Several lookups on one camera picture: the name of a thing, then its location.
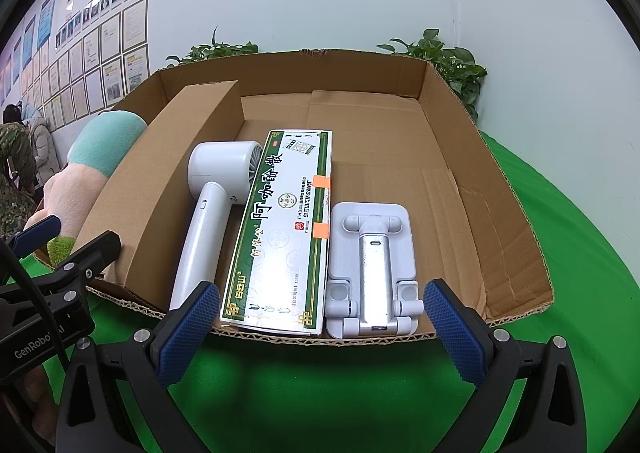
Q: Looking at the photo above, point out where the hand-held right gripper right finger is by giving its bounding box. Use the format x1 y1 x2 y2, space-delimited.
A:
422 278 586 453

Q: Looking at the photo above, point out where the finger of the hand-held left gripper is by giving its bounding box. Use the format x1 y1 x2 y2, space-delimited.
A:
37 230 122 294
10 216 62 256

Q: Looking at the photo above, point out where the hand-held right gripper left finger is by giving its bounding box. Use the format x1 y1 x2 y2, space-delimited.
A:
55 280 221 453

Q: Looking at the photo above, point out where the white hair dryer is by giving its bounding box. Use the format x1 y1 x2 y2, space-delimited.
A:
169 140 264 311

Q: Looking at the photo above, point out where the white folding phone stand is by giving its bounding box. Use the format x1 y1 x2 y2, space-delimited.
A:
324 202 425 340

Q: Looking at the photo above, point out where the white green medicine box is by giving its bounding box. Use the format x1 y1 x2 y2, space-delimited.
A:
220 129 333 336

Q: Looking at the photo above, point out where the brown cardboard box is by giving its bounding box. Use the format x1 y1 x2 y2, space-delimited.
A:
70 49 555 348

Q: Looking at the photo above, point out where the person's left hand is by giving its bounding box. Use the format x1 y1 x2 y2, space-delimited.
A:
15 365 58 421

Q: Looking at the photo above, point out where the teal pink plush toy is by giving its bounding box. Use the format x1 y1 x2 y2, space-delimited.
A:
25 110 148 266

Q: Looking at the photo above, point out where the green leafy plant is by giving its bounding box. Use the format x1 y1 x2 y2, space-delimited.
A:
376 28 488 123
166 27 259 70

